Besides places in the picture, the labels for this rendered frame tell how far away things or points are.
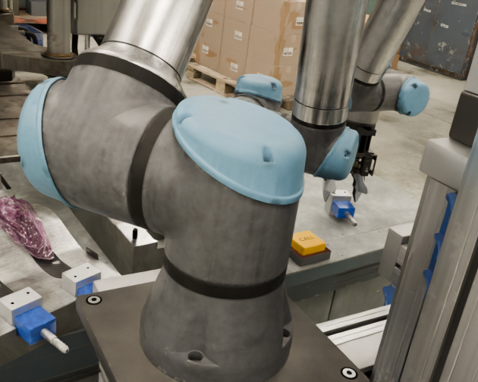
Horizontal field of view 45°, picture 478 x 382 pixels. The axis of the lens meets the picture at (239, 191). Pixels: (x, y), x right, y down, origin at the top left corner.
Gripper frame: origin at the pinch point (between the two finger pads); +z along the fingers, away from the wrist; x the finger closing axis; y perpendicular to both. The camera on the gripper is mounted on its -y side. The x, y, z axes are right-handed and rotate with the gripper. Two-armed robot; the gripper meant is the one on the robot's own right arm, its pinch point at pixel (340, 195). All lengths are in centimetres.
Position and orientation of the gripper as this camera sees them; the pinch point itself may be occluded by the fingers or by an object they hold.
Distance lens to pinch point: 143.8
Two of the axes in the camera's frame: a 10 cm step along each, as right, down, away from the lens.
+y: 2.1, 4.3, -8.8
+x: 9.7, 0.2, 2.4
